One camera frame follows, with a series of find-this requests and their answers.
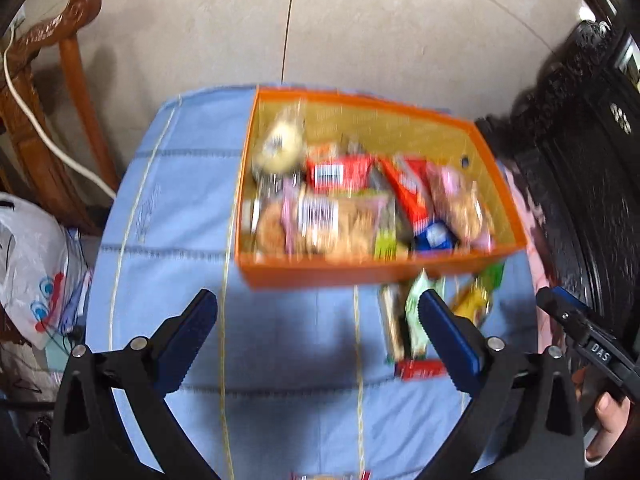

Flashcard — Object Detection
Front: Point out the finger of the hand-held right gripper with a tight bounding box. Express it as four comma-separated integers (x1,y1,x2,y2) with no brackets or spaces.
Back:
536,286,598,343

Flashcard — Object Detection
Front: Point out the small red snack packet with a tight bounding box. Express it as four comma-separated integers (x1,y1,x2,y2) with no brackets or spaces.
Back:
395,359,448,382

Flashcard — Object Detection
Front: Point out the blue checked tablecloth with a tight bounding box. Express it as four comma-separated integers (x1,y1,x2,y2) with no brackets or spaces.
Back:
85,85,551,480

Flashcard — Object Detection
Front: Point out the small blue snack packet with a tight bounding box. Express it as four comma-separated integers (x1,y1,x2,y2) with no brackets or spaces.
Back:
412,220,458,252

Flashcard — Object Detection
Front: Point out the white power cable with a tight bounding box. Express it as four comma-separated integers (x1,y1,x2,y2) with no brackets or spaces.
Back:
2,19,118,200

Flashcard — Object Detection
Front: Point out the round walnut cake packet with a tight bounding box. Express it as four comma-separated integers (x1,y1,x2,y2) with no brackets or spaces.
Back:
251,199,297,255

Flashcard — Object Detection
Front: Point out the green pea snack packet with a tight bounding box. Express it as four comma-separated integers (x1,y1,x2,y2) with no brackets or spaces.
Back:
374,200,411,261

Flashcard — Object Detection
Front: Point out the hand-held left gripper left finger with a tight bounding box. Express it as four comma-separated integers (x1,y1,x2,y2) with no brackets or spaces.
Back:
50,288,219,480

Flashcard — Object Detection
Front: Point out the orange rice cracker packet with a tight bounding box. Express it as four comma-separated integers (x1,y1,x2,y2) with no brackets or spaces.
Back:
450,280,496,326

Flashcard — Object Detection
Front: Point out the person's right hand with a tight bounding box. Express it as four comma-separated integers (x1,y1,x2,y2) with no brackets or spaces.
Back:
572,366,635,467

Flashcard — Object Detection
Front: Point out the dark carved wooden furniture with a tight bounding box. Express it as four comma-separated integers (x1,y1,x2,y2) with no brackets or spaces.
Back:
474,17,640,361

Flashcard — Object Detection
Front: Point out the small green snack packet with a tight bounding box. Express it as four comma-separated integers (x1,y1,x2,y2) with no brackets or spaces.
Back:
477,261,506,292

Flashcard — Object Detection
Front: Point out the bread bun packet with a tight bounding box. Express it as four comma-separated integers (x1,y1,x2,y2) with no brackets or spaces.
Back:
252,105,307,177

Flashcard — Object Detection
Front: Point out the white plastic bag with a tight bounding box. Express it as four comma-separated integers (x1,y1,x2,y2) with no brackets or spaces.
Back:
0,192,95,353

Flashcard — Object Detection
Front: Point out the green white candy packet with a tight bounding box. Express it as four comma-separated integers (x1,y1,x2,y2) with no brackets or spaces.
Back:
404,270,447,361

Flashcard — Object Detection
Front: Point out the pink-edged cracker packet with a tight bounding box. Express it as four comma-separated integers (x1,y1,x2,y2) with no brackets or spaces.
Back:
427,165,496,251

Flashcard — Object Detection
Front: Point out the pink cloth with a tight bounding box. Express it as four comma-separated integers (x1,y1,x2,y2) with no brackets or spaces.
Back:
499,160,557,343

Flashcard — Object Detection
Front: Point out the orange cardboard box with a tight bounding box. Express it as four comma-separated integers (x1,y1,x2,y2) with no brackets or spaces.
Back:
234,86,529,292

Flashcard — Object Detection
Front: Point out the red clear snack packet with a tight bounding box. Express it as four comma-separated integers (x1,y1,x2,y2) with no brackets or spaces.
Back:
306,152,376,193

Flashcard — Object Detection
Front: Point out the carved wooden chair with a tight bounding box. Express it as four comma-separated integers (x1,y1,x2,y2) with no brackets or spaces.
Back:
0,0,122,237

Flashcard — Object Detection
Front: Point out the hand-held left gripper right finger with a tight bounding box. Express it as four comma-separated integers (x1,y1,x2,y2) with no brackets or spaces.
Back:
418,290,587,480

